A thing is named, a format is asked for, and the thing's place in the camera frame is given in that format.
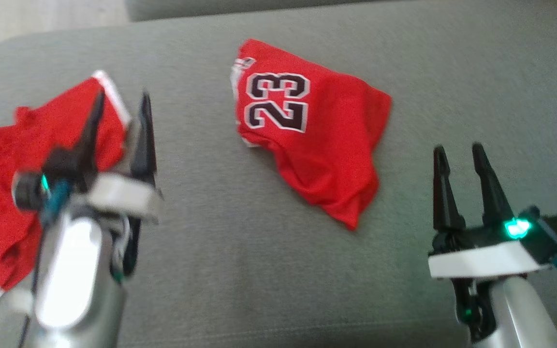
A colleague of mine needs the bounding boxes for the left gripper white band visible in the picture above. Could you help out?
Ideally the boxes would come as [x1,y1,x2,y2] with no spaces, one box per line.
[44,88,164,224]

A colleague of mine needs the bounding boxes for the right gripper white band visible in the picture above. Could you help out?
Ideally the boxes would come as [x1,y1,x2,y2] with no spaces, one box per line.
[427,143,551,280]

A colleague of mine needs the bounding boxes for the red shorts with white trim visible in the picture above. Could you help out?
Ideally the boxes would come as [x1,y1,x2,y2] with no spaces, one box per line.
[0,70,132,303]

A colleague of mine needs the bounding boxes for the red jersey with large 23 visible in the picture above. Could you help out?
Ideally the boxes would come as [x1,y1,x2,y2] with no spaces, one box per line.
[230,39,393,231]

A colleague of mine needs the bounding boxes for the grey sofa seat cushion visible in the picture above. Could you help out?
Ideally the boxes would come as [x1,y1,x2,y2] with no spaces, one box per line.
[125,0,419,23]
[0,0,557,348]

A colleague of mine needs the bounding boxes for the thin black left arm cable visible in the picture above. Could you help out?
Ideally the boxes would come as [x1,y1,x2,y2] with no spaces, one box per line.
[17,213,47,348]

